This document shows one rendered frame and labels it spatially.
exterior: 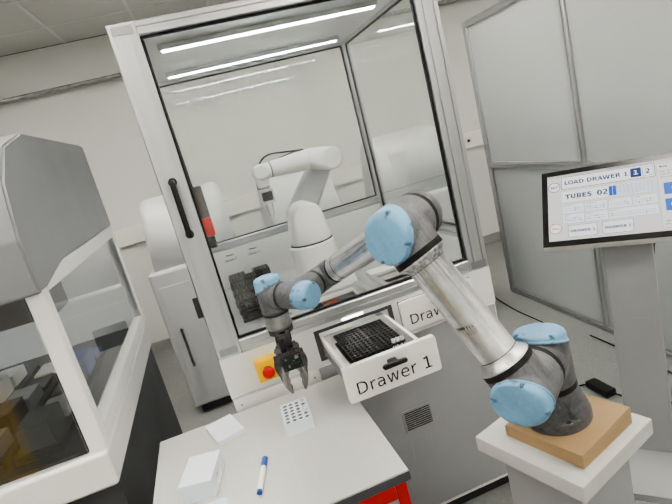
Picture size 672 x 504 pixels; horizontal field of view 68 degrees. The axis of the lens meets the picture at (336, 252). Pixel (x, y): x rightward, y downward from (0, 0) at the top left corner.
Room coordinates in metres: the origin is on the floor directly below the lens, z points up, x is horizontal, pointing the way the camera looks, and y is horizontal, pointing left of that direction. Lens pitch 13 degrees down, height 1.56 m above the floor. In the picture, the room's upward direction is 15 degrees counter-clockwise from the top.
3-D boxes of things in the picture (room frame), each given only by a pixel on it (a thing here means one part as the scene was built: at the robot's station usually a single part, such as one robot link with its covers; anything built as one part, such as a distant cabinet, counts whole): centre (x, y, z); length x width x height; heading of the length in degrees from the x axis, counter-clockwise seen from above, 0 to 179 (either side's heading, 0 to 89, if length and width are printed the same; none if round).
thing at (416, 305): (1.70, -0.31, 0.87); 0.29 x 0.02 x 0.11; 103
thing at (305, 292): (1.29, 0.12, 1.17); 0.11 x 0.11 x 0.08; 51
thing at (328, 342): (1.52, -0.02, 0.86); 0.40 x 0.26 x 0.06; 13
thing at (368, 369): (1.31, -0.07, 0.87); 0.29 x 0.02 x 0.11; 103
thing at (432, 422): (2.11, 0.06, 0.40); 1.03 x 0.95 x 0.80; 103
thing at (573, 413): (1.03, -0.40, 0.84); 0.15 x 0.15 x 0.10
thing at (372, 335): (1.51, -0.03, 0.87); 0.22 x 0.18 x 0.06; 13
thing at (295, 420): (1.36, 0.24, 0.78); 0.12 x 0.08 x 0.04; 9
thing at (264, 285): (1.34, 0.20, 1.17); 0.09 x 0.08 x 0.11; 51
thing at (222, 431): (1.41, 0.47, 0.77); 0.13 x 0.09 x 0.02; 30
